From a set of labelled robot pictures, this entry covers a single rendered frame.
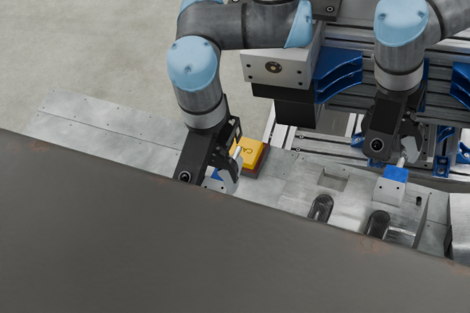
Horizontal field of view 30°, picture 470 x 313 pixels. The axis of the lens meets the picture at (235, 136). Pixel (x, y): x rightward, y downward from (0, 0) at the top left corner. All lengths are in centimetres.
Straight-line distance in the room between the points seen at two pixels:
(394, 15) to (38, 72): 209
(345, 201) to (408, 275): 132
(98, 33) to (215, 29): 187
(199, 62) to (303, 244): 101
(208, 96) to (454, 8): 39
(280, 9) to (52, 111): 77
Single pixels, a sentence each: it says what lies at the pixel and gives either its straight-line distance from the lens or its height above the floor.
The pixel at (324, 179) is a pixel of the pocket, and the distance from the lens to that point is 170.
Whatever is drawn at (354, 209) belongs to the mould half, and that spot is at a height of 89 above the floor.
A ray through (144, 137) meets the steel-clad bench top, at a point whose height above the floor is 80.
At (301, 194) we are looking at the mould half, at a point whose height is 89.
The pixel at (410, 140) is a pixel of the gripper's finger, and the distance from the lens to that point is 149.
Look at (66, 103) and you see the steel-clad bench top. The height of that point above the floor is 80.
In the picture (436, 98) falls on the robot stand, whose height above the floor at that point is 78.
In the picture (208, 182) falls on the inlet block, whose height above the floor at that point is 96.
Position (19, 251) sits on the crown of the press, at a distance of 35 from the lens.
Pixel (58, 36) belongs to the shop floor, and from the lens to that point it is 329.
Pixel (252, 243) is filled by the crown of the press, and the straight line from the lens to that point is 33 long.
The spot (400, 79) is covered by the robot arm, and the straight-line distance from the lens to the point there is 135.
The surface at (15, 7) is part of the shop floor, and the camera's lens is 346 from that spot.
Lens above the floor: 229
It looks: 54 degrees down
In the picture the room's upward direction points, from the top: 12 degrees counter-clockwise
